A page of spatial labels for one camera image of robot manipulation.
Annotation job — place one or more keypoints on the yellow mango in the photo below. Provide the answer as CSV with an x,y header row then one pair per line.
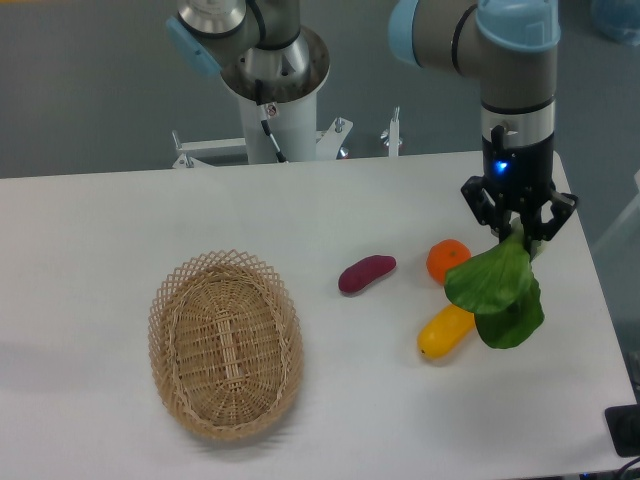
x,y
444,332

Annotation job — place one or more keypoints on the black device at table edge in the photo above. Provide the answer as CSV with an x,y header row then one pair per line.
x,y
623,426

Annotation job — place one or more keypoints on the white metal base frame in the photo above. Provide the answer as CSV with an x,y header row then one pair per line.
x,y
330,145

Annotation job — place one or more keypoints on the green leafy vegetable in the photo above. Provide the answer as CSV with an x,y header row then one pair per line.
x,y
498,287

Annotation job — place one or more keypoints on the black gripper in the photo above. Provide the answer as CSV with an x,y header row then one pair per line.
x,y
512,174

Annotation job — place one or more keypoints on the purple sweet potato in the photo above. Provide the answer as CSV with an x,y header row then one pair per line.
x,y
360,275

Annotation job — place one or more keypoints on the orange tangerine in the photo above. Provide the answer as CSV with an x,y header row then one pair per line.
x,y
445,255

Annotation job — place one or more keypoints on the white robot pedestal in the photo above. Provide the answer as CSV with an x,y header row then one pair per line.
x,y
276,91

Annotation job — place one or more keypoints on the grey robot arm, blue caps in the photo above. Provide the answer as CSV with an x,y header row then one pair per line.
x,y
510,47

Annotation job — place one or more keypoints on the woven wicker basket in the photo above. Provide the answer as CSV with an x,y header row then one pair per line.
x,y
225,345

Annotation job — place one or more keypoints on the blue object top right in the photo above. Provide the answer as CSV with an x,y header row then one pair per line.
x,y
617,19

